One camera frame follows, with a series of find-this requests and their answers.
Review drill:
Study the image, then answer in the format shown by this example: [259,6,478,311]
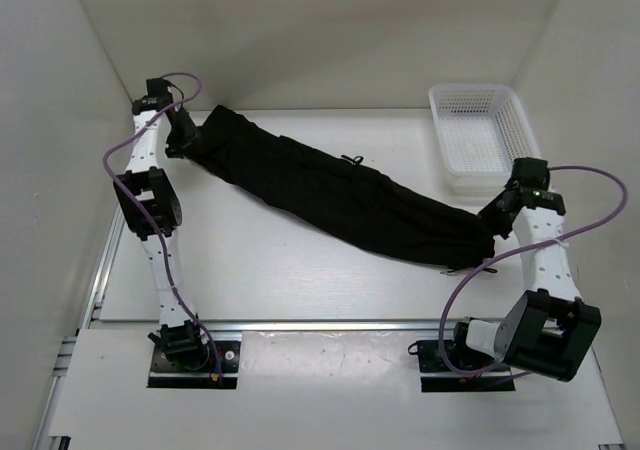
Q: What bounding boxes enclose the black trousers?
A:
[184,105,495,270]

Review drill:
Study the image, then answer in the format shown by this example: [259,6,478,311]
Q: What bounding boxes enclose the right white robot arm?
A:
[449,157,601,382]

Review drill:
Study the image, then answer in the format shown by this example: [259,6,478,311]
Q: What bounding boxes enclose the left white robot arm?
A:
[114,76,211,372]

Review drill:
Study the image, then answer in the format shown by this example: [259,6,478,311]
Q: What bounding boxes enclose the white plastic mesh basket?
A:
[428,84,541,198]

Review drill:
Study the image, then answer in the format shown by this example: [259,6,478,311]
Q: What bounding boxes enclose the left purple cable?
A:
[102,72,224,371]

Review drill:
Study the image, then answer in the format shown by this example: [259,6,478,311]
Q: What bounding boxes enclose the aluminium front rail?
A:
[203,319,440,332]

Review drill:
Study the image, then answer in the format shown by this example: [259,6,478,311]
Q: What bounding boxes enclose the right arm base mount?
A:
[407,340,516,394]

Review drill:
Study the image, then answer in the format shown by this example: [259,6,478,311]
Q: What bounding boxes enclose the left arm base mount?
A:
[147,332,242,390]

